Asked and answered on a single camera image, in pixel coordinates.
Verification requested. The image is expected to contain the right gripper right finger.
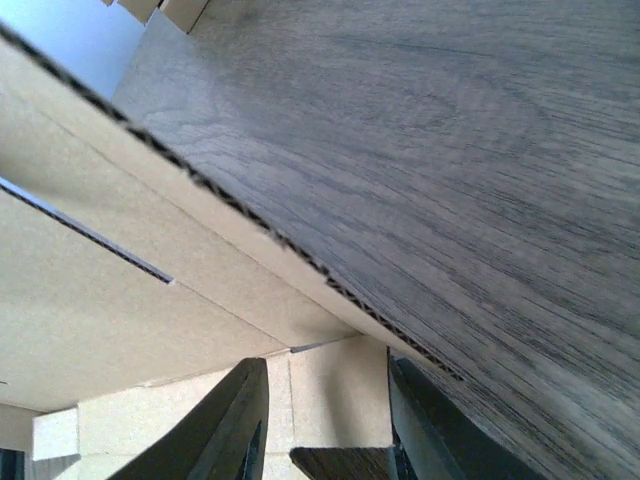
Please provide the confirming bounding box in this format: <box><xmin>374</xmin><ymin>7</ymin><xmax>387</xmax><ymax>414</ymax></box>
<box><xmin>387</xmin><ymin>351</ymin><xmax>542</xmax><ymax>479</ymax></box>

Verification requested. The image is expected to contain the stack of flat cardboard blanks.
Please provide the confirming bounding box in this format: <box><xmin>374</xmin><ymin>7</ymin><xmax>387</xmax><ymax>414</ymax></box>
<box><xmin>101</xmin><ymin>0</ymin><xmax>210</xmax><ymax>35</ymax></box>

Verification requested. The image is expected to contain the cardboard box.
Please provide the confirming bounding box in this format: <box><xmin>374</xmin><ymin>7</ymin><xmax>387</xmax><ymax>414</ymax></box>
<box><xmin>0</xmin><ymin>24</ymin><xmax>466</xmax><ymax>480</ymax></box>

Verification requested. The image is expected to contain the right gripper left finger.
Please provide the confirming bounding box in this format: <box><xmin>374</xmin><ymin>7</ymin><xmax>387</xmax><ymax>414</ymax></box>
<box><xmin>110</xmin><ymin>358</ymin><xmax>269</xmax><ymax>480</ymax></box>

